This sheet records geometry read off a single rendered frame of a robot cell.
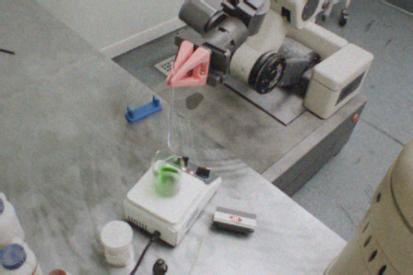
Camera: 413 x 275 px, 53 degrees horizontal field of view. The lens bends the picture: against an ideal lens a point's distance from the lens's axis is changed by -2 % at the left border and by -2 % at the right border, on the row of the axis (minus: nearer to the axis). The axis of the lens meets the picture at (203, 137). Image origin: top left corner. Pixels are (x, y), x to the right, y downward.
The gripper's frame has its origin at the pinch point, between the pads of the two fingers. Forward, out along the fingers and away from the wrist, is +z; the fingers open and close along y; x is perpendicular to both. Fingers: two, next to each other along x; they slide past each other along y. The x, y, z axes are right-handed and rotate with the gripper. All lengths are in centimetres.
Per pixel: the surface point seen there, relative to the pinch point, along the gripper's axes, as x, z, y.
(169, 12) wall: 97, -152, -114
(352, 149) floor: 110, -127, 25
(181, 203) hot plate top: 26.4, 2.5, 5.3
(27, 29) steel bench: 36, -27, -79
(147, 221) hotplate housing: 30.2, 7.9, 1.0
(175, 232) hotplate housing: 29.1, 7.0, 7.4
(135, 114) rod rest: 34.5, -17.4, -23.7
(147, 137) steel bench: 35.4, -13.7, -16.9
